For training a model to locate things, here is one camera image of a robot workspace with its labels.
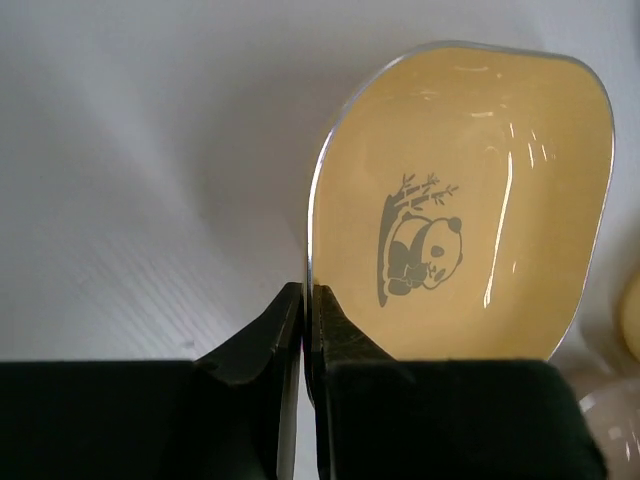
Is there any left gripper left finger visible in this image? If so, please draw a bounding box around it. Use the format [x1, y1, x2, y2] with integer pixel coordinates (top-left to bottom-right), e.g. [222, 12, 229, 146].
[1, 283, 302, 479]

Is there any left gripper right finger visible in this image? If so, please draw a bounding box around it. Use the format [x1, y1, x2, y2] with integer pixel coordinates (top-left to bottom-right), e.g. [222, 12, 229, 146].
[312, 286, 603, 479]

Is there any yellow panda plate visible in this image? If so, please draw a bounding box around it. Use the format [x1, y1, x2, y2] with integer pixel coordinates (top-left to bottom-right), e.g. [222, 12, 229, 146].
[302, 40, 615, 406]
[617, 272, 640, 362]

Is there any beige panda plate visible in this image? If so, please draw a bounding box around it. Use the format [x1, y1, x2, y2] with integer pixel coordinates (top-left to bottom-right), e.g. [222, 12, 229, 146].
[579, 378, 639, 479]

